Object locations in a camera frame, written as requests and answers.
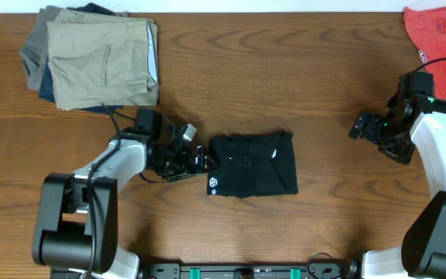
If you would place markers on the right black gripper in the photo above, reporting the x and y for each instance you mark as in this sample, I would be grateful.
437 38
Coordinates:
402 154

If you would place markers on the black t-shirt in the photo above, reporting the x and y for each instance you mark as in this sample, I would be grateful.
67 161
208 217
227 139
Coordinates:
253 166

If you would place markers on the folded khaki pants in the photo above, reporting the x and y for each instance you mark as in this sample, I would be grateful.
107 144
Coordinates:
102 59

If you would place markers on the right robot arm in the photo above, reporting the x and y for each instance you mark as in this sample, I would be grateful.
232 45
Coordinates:
412 124

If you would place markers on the folded grey garment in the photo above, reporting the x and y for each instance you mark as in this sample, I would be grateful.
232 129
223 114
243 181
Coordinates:
34 52

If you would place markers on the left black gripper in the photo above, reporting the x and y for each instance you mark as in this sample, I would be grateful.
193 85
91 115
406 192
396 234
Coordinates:
188 164

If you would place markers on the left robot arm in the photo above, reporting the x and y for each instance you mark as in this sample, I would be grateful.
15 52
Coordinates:
76 232

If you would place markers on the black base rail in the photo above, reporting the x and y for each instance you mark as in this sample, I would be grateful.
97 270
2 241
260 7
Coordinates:
320 265

